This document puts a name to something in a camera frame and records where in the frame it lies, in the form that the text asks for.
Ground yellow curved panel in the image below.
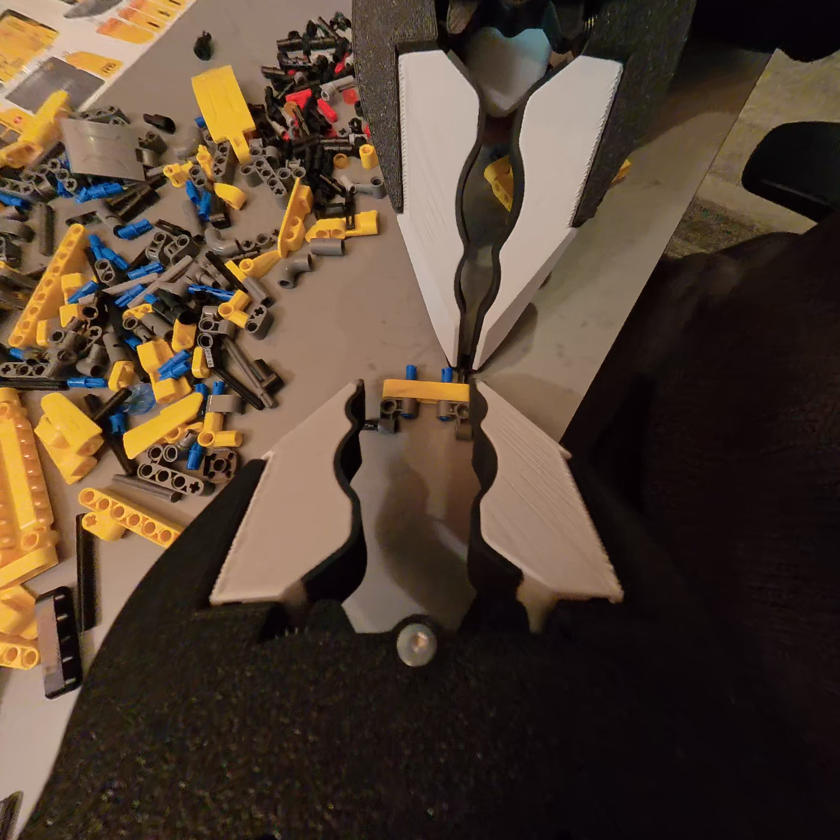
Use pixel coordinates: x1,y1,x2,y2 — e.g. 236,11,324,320
190,64,256,165

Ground yellow frame assembly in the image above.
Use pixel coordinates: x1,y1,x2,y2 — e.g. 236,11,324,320
484,155,632,212

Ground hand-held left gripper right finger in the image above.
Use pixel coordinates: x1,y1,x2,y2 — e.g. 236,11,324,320
465,381,624,632

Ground black chair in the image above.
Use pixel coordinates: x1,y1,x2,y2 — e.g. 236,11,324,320
742,121,840,224

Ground yellow beam with blue pins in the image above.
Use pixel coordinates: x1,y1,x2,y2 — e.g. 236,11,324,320
363,364,475,442

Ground pile of toy building parts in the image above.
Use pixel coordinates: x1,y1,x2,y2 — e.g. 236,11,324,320
0,13,388,700

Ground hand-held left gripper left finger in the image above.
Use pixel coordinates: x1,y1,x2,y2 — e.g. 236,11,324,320
209,379,368,614

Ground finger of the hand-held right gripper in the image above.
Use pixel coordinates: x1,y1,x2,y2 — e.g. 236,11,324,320
470,54,624,370
397,47,488,367

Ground printed instruction sheet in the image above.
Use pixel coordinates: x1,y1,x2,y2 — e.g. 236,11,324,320
0,0,198,109

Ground grey curved panel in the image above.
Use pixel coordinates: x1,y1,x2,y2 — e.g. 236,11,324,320
59,117,147,183

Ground person's dark knit clothing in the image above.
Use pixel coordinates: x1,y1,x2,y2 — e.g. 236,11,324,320
558,217,840,840

